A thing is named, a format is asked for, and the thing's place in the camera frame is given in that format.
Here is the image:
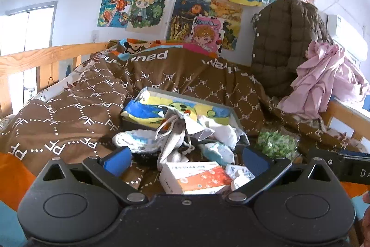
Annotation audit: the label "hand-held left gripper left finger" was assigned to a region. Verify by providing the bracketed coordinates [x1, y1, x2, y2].
[42, 146, 148, 205]

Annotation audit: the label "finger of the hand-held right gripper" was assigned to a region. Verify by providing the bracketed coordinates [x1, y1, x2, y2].
[337, 149, 370, 161]
[308, 148, 343, 176]

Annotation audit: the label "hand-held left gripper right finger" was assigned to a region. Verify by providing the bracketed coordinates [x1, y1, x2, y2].
[225, 146, 332, 205]

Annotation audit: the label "white lace cloth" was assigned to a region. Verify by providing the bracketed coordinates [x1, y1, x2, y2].
[197, 115, 247, 150]

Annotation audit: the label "grey tray with cartoon picture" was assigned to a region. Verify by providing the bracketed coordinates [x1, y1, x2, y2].
[121, 87, 250, 153]

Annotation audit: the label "grey drawstring pouch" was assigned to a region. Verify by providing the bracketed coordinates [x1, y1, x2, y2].
[154, 113, 203, 172]

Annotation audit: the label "white patterned packet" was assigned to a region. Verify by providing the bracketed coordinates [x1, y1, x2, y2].
[225, 164, 256, 190]

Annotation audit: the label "green white flower bag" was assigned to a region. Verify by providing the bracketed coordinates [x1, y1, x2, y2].
[256, 130, 299, 161]

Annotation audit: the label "white orange cardboard box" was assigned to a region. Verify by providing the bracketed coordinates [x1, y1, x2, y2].
[159, 162, 233, 195]

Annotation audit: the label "brown printed blanket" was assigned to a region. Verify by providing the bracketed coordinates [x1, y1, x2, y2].
[0, 39, 370, 213]

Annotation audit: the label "pink clothes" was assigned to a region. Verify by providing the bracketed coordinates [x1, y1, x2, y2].
[277, 41, 370, 123]

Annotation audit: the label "olive quilted jacket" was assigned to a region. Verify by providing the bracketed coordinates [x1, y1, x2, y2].
[250, 0, 336, 98]

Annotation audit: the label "white air conditioner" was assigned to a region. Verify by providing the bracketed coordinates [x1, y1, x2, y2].
[327, 14, 370, 68]

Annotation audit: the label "pink cartoon boy poster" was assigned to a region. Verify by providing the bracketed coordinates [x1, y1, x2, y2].
[189, 16, 225, 54]

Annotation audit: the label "orange brown landscape painting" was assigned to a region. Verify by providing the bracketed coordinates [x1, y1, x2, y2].
[210, 0, 244, 51]

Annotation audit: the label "blue orange-haired girl poster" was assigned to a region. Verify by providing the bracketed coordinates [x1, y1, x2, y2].
[97, 0, 136, 29]

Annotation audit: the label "blond character green poster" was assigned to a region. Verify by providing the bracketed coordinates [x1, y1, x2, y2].
[125, 0, 175, 33]

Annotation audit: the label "dark swirly sky painting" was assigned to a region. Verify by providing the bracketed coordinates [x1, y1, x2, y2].
[166, 0, 216, 42]

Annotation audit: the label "window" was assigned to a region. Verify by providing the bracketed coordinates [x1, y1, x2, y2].
[0, 0, 58, 111]

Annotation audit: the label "wooden bed side rail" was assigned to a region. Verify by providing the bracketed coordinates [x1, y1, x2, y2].
[319, 99, 370, 143]

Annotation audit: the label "wooden bed headboard rail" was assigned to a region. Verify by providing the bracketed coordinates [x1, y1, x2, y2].
[0, 43, 113, 114]

